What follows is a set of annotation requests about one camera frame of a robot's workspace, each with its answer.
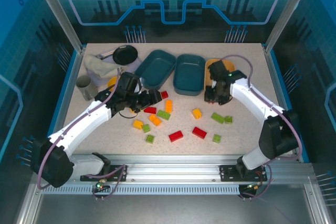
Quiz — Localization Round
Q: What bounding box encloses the orange plastic container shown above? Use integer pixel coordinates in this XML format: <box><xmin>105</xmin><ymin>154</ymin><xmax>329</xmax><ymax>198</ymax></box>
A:
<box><xmin>204</xmin><ymin>58</ymin><xmax>236</xmax><ymax>91</ymax></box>

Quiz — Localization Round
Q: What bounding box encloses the long green lego brick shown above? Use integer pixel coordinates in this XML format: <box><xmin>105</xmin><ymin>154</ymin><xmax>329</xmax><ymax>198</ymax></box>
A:
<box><xmin>156</xmin><ymin>110</ymin><xmax>171</xmax><ymax>121</ymax></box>
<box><xmin>211</xmin><ymin>112</ymin><xmax>226</xmax><ymax>124</ymax></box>

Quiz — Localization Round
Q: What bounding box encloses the teal plastic container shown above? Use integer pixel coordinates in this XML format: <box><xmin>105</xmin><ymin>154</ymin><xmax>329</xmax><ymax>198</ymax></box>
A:
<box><xmin>173</xmin><ymin>54</ymin><xmax>207</xmax><ymax>95</ymax></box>
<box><xmin>134</xmin><ymin>49</ymin><xmax>177</xmax><ymax>90</ymax></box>

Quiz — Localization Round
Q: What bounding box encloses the yellow bowl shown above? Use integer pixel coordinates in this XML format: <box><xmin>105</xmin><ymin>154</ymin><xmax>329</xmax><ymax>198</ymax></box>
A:
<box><xmin>107</xmin><ymin>76</ymin><xmax>121</xmax><ymax>92</ymax></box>

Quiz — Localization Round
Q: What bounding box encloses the lavender tray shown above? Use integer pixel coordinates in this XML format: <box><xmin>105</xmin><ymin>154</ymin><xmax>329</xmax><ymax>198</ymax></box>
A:
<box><xmin>86</xmin><ymin>48</ymin><xmax>144</xmax><ymax>87</ymax></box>

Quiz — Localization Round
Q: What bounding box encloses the gray cup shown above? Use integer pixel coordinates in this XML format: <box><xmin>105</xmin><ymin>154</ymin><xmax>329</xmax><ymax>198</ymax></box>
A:
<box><xmin>76</xmin><ymin>74</ymin><xmax>99</xmax><ymax>101</ymax></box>

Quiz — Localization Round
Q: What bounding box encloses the beige cloth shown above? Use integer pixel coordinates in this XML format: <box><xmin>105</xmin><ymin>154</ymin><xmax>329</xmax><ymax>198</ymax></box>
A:
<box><xmin>83</xmin><ymin>54</ymin><xmax>127</xmax><ymax>79</ymax></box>

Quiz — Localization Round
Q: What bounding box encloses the black frying pan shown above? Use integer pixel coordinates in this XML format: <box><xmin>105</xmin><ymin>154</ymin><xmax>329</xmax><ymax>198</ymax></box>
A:
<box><xmin>112</xmin><ymin>45</ymin><xmax>139</xmax><ymax>66</ymax></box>

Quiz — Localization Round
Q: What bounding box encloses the metal utensil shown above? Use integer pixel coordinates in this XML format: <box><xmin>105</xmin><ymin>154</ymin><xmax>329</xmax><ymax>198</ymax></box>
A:
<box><xmin>96</xmin><ymin>52</ymin><xmax>115</xmax><ymax>60</ymax></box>

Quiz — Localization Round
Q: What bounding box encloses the connector with green light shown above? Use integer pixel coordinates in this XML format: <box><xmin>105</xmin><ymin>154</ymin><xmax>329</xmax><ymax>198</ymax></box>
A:
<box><xmin>94</xmin><ymin>180</ymin><xmax>110</xmax><ymax>193</ymax></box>
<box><xmin>244</xmin><ymin>182</ymin><xmax>263</xmax><ymax>193</ymax></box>

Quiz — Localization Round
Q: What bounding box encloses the left gripper black cable loop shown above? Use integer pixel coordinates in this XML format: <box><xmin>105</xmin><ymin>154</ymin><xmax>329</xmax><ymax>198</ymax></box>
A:
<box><xmin>119</xmin><ymin>110</ymin><xmax>139</xmax><ymax>120</ymax></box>

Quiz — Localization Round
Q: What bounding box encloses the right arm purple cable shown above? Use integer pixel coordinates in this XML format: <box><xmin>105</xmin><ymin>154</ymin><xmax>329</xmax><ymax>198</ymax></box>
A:
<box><xmin>219</xmin><ymin>54</ymin><xmax>302</xmax><ymax>200</ymax></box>

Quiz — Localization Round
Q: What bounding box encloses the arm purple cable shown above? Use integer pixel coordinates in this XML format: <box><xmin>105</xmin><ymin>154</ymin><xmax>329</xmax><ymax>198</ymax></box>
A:
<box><xmin>36</xmin><ymin>68</ymin><xmax>127</xmax><ymax>201</ymax></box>
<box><xmin>219</xmin><ymin>54</ymin><xmax>302</xmax><ymax>200</ymax></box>

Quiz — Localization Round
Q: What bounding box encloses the aluminium rail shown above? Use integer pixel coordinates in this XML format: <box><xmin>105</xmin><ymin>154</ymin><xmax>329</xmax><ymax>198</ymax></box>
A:
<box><xmin>49</xmin><ymin>154</ymin><xmax>313</xmax><ymax>184</ymax></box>

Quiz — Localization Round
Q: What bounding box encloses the aluminium frame post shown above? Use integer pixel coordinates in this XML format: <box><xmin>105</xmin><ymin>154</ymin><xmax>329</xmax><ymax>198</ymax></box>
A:
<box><xmin>264</xmin><ymin>0</ymin><xmax>317</xmax><ymax>53</ymax></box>
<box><xmin>29</xmin><ymin>0</ymin><xmax>86</xmax><ymax>53</ymax></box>

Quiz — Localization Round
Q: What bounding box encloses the slotted cable duct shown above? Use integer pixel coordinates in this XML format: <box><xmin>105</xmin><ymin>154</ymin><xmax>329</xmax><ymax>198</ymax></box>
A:
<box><xmin>41</xmin><ymin>185</ymin><xmax>241</xmax><ymax>195</ymax></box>

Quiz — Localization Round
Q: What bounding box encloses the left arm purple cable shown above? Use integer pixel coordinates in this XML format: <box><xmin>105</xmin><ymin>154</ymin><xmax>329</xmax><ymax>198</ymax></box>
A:
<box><xmin>36</xmin><ymin>68</ymin><xmax>127</xmax><ymax>201</ymax></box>

